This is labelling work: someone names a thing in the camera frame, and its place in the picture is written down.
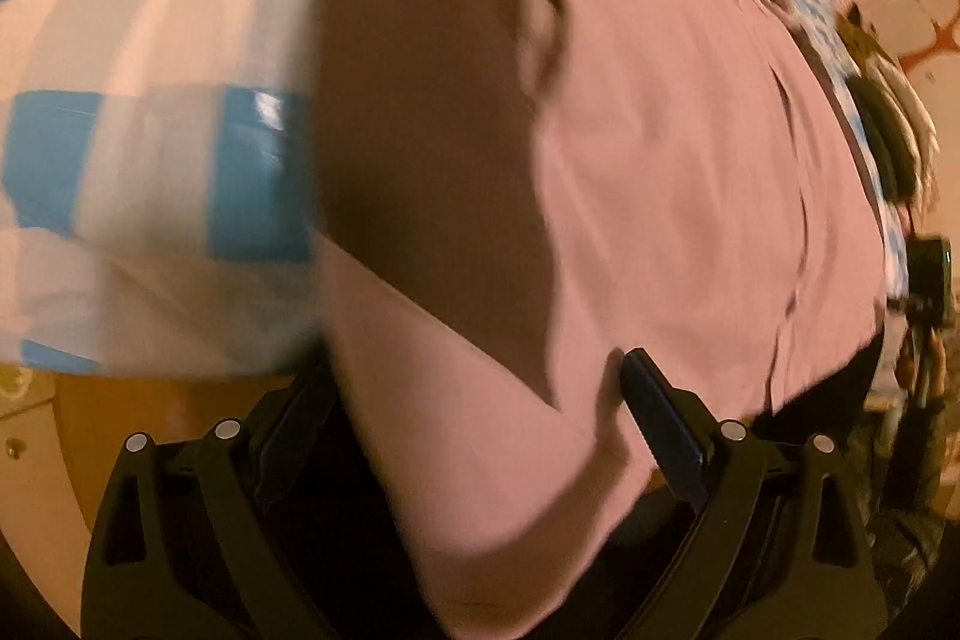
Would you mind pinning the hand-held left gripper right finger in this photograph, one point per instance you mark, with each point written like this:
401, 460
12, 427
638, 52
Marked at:
664, 430

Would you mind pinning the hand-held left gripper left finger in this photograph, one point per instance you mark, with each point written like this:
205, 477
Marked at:
279, 460

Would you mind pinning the pink and brown hoodie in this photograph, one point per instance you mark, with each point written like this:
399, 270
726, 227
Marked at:
660, 183

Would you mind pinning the person's right hand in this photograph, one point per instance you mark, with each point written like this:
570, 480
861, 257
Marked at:
911, 362

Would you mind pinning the dark cloth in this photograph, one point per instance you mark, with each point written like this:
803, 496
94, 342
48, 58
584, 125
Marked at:
889, 138

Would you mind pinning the olive cloth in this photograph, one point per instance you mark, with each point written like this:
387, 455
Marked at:
862, 44

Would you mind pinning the blue white checked plastic sheet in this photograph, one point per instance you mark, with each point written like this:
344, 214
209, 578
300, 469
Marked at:
150, 108

